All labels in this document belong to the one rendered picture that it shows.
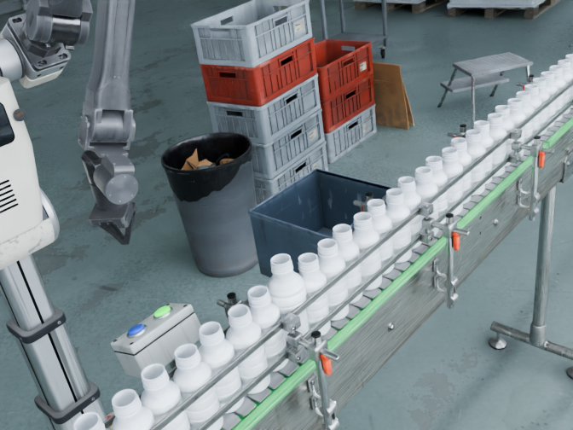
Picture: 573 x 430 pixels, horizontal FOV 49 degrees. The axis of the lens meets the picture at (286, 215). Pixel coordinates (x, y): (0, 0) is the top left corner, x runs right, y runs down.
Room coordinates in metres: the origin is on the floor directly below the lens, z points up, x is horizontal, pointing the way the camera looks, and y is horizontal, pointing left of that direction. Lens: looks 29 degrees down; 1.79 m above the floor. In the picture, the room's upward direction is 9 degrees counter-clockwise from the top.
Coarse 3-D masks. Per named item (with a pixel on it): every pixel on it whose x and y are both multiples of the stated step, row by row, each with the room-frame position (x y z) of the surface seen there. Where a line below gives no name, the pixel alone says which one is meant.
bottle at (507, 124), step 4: (496, 108) 1.54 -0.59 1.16; (500, 108) 1.56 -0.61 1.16; (504, 108) 1.55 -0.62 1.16; (508, 108) 1.53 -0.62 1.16; (496, 112) 1.54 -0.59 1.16; (500, 112) 1.53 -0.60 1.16; (504, 112) 1.53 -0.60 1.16; (508, 112) 1.53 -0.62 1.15; (504, 116) 1.52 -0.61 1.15; (508, 116) 1.53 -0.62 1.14; (504, 120) 1.52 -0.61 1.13; (508, 120) 1.53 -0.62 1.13; (504, 124) 1.52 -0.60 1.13; (508, 124) 1.52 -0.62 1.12; (512, 124) 1.53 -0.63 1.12; (504, 128) 1.51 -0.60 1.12; (508, 128) 1.51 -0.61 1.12; (512, 128) 1.52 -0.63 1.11; (508, 132) 1.52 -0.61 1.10; (508, 140) 1.51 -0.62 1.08; (512, 140) 1.53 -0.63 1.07; (508, 144) 1.52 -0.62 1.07; (508, 148) 1.51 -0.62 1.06; (508, 152) 1.52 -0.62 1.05; (508, 164) 1.52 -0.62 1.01
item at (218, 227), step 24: (192, 144) 3.05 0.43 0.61; (216, 144) 3.07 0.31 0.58; (240, 144) 2.99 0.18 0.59; (168, 168) 2.72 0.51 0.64; (216, 168) 2.64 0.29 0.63; (240, 168) 2.72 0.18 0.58; (192, 192) 2.67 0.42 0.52; (216, 192) 2.65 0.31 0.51; (240, 192) 2.71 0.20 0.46; (192, 216) 2.70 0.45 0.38; (216, 216) 2.66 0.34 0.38; (240, 216) 2.70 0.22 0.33; (192, 240) 2.74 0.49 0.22; (216, 240) 2.67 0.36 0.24; (240, 240) 2.70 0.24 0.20; (216, 264) 2.69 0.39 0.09; (240, 264) 2.69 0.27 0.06
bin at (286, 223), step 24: (288, 192) 1.70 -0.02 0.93; (312, 192) 1.78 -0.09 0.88; (336, 192) 1.75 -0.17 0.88; (360, 192) 1.68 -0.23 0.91; (384, 192) 1.62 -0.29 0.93; (264, 216) 1.54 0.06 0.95; (288, 216) 1.69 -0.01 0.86; (312, 216) 1.77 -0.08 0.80; (336, 216) 1.75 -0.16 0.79; (264, 240) 1.56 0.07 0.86; (288, 240) 1.49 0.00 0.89; (312, 240) 1.42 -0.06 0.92; (264, 264) 1.57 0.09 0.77
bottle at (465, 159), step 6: (456, 138) 1.39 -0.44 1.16; (462, 138) 1.39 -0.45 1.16; (456, 144) 1.36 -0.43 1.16; (462, 144) 1.36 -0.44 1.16; (462, 150) 1.36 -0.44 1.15; (462, 156) 1.36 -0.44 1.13; (468, 156) 1.36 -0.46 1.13; (462, 162) 1.35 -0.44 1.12; (468, 162) 1.35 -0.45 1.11; (468, 174) 1.35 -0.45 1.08; (462, 180) 1.35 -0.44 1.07; (468, 180) 1.36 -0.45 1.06; (468, 186) 1.36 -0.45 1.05; (468, 198) 1.35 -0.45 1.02
